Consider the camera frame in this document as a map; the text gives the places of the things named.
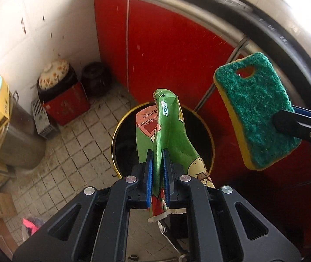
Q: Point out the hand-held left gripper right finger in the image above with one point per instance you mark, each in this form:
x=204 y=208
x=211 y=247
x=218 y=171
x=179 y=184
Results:
x=167 y=177

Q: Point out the grey slotted plastic basket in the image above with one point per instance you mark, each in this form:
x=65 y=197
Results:
x=42 y=120

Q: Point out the flat cardboard sheet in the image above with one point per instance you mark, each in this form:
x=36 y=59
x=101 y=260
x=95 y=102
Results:
x=2 y=234

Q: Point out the green snack wrapper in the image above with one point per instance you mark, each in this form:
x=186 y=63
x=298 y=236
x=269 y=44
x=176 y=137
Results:
x=172 y=131

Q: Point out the large steel stockpot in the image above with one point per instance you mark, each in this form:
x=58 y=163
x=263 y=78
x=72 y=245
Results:
x=19 y=142

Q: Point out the black bin with yellow rim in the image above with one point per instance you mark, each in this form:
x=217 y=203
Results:
x=126 y=147

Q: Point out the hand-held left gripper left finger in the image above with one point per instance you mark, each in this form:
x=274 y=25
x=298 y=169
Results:
x=150 y=177

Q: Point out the red box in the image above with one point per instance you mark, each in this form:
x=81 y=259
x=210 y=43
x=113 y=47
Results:
x=68 y=106

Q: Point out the dark glazed jar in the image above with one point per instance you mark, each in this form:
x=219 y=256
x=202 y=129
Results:
x=95 y=79

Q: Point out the pink plastic item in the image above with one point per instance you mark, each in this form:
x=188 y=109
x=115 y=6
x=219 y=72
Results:
x=31 y=225

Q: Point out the green yellow scrub sponge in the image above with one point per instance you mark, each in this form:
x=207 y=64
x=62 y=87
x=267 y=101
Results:
x=248 y=101

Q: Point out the black stone kitchen counter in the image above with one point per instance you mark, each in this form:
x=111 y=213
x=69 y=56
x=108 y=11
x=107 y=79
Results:
x=267 y=30

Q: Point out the black round container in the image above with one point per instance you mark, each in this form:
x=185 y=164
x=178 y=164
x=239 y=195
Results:
x=68 y=86

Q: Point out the narrow red cabinet door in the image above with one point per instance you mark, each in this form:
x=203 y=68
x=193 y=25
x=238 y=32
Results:
x=111 y=32

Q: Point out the floral ceramic casserole pot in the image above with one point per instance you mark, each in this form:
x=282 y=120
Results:
x=53 y=73

